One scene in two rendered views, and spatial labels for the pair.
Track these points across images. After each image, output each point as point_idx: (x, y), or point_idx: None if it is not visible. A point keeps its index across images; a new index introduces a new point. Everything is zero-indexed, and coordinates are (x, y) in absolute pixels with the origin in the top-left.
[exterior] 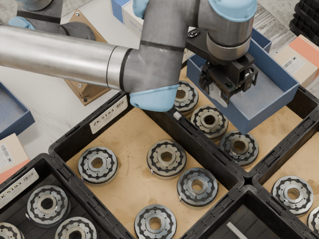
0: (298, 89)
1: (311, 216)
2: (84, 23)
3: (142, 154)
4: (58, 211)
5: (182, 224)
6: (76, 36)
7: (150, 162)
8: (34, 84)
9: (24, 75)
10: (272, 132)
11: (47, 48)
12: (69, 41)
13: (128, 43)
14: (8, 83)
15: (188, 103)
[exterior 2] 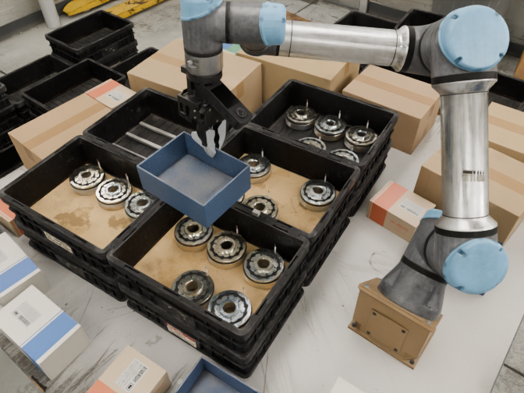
0: (132, 267)
1: (128, 192)
2: (410, 308)
3: (284, 216)
4: None
5: None
6: (404, 274)
7: (272, 200)
8: (443, 304)
9: (462, 312)
10: (161, 260)
11: (345, 25)
12: (331, 28)
13: (363, 391)
14: (471, 298)
15: (252, 257)
